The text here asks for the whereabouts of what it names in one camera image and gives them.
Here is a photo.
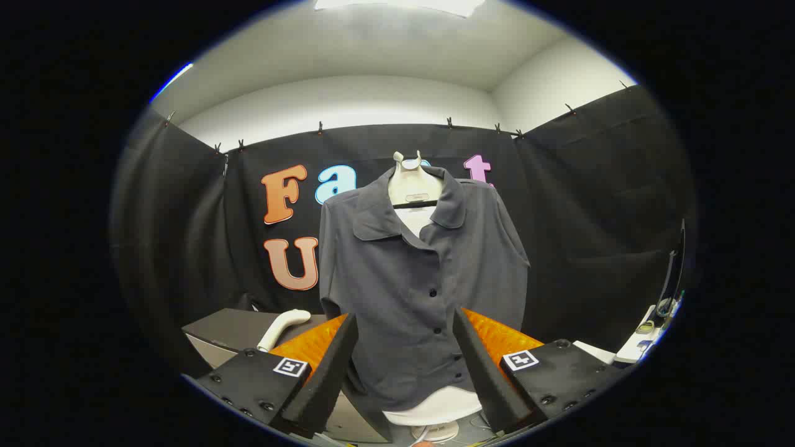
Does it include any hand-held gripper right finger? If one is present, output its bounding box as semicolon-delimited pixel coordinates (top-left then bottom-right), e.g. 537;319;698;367
452;306;628;435

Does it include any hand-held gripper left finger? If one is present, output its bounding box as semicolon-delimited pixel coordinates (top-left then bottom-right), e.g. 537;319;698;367
189;312;360;440

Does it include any white garment steamer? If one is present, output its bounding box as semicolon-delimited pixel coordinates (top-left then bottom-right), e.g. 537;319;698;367
257;309;312;353

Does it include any grey button-up shirt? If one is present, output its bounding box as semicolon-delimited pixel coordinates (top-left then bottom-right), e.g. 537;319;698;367
318;165;530;443

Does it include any grey drawer cabinet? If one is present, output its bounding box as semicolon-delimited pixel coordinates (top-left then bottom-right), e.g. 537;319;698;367
181;307;393;444

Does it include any white desk with monitor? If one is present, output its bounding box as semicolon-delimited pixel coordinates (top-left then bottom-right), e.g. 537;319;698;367
614;303;684;365

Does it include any cream mannequin torso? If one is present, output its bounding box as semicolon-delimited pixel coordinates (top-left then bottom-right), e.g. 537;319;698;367
381;150;483;443

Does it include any black computer monitor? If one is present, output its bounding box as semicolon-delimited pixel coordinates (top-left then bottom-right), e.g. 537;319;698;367
657;217;688;317

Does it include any row of black cloth clips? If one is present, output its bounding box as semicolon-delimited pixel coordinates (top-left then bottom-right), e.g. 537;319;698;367
163;79;629;156

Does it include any ceiling light panel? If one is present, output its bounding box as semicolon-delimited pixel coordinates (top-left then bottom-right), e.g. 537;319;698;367
314;0;485;18

